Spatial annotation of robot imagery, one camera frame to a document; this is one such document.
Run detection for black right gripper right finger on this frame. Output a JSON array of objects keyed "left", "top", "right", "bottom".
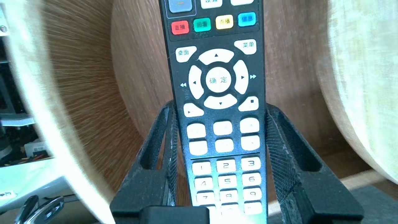
[{"left": 266, "top": 104, "right": 364, "bottom": 224}]

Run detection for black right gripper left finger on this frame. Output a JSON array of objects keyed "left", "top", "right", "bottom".
[{"left": 110, "top": 101, "right": 179, "bottom": 224}]

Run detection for black TV remote control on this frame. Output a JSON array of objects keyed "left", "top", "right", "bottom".
[{"left": 159, "top": 0, "right": 268, "bottom": 224}]

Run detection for round wooden bedside table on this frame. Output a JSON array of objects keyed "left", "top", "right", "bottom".
[{"left": 3, "top": 0, "right": 398, "bottom": 224}]

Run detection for white box-shaped device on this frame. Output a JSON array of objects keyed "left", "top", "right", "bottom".
[{"left": 0, "top": 0, "right": 78, "bottom": 224}]

